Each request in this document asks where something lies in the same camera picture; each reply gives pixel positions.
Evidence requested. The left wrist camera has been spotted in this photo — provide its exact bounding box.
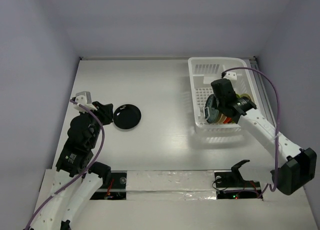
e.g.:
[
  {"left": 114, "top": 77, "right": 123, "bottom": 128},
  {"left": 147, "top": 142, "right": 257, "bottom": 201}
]
[{"left": 72, "top": 91, "right": 97, "bottom": 113}]

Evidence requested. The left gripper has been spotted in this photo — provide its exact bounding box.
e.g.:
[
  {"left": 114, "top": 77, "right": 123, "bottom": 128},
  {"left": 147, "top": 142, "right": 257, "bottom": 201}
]
[{"left": 80, "top": 100, "right": 114, "bottom": 147}]

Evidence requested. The aluminium rail right side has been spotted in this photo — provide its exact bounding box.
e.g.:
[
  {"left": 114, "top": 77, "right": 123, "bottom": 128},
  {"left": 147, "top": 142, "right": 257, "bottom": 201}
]
[{"left": 249, "top": 71, "right": 275, "bottom": 125}]

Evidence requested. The cream floral plate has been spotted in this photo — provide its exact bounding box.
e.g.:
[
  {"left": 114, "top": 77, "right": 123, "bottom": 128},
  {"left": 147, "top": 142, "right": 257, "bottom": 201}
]
[{"left": 241, "top": 93, "right": 254, "bottom": 102}]

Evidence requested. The tan brown plate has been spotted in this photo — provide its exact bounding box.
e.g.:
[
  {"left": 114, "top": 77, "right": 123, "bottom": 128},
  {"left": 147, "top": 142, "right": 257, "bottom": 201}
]
[{"left": 222, "top": 117, "right": 229, "bottom": 124}]

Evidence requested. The white plastic dish rack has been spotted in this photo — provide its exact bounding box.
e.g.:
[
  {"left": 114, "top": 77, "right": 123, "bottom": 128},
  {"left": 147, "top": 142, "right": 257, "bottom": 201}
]
[{"left": 188, "top": 57, "right": 260, "bottom": 136}]

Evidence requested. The black plate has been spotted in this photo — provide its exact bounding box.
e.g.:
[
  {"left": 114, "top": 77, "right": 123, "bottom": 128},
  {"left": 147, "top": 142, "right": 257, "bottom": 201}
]
[{"left": 113, "top": 104, "right": 142, "bottom": 130}]

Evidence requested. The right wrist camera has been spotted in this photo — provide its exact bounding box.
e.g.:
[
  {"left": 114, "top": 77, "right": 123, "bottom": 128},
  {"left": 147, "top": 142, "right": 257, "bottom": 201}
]
[{"left": 221, "top": 71, "right": 237, "bottom": 81}]

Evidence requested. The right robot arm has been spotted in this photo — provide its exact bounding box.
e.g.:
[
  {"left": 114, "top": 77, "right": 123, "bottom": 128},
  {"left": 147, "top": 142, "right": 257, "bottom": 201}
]
[{"left": 204, "top": 78, "right": 317, "bottom": 195}]

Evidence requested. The foil taped strip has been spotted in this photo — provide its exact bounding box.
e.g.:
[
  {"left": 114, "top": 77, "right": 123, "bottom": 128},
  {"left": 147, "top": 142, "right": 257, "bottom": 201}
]
[{"left": 125, "top": 170, "right": 217, "bottom": 201}]

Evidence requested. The beige plate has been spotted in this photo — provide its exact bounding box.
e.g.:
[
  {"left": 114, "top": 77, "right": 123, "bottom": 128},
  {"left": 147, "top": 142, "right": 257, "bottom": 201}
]
[{"left": 217, "top": 114, "right": 226, "bottom": 124}]

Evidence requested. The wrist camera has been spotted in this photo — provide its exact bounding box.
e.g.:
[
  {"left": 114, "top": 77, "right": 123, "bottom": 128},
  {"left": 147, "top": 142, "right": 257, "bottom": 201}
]
[
  {"left": 72, "top": 91, "right": 97, "bottom": 113},
  {"left": 221, "top": 71, "right": 237, "bottom": 81}
]

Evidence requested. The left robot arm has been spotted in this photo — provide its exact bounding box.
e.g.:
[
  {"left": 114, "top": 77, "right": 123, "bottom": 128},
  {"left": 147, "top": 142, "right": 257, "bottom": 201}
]
[{"left": 26, "top": 99, "right": 113, "bottom": 229}]

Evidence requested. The orange plate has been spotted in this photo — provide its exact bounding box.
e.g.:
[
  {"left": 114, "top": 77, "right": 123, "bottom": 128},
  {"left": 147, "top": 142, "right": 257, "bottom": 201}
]
[{"left": 223, "top": 117, "right": 234, "bottom": 124}]

